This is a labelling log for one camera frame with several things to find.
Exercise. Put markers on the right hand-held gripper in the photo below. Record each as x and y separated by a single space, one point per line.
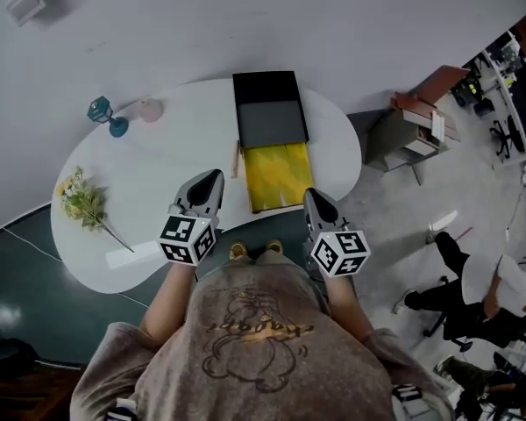
339 252

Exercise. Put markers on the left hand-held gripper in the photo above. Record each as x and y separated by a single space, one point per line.
186 239

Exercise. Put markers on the small wooden stick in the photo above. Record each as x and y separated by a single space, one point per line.
235 160

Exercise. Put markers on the black box with lid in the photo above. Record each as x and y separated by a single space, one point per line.
272 121

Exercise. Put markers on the person's right forearm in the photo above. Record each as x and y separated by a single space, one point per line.
346 305

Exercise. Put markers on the person's left forearm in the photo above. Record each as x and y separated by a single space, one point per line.
171 301

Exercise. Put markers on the white curved desk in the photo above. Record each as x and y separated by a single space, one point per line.
158 169

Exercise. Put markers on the person's right shoe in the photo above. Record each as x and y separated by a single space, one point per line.
274 247

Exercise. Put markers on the person's shoe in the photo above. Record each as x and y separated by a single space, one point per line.
274 247
239 250

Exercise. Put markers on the person's left shoe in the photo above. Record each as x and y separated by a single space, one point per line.
239 250

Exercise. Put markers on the grey side cabinet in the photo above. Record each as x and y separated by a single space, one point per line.
390 147

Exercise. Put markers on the yellow flower bouquet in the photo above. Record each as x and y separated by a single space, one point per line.
81 200

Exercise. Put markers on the teal lantern ornament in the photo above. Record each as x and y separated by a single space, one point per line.
100 109

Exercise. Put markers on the red floor tape strip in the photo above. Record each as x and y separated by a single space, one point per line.
463 232

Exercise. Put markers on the person's brown printed shirt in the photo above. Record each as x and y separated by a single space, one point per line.
254 358

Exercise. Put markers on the brown board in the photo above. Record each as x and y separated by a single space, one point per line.
442 79

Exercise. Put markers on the long white office desk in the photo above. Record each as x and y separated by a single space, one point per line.
517 116

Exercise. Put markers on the black bag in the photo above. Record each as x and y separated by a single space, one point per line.
9 358

